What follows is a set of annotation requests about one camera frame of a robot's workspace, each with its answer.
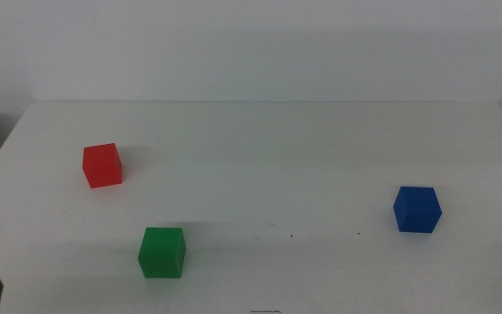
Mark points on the red cube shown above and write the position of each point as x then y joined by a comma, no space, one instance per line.
102,168

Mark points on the green cube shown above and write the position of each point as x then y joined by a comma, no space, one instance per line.
161,255

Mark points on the blue cube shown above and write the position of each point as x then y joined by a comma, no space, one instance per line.
416,211

